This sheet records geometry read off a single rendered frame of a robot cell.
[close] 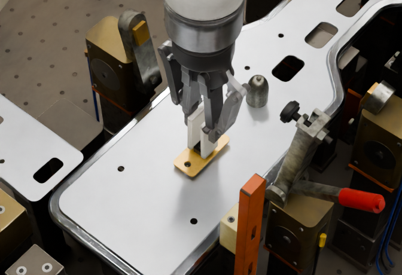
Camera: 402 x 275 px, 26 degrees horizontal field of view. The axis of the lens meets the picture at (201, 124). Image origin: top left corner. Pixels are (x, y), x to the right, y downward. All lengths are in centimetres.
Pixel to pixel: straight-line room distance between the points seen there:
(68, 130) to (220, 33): 39
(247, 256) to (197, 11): 32
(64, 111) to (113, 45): 12
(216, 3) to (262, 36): 44
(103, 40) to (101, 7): 53
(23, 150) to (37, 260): 23
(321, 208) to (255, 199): 17
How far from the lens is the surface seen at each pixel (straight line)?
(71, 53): 174
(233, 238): 109
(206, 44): 96
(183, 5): 92
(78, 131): 127
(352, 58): 135
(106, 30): 130
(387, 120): 118
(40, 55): 175
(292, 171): 104
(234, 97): 103
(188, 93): 110
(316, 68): 131
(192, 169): 118
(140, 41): 123
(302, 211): 111
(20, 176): 121
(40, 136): 125
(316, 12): 139
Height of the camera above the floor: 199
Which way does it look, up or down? 53 degrees down
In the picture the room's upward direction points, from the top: straight up
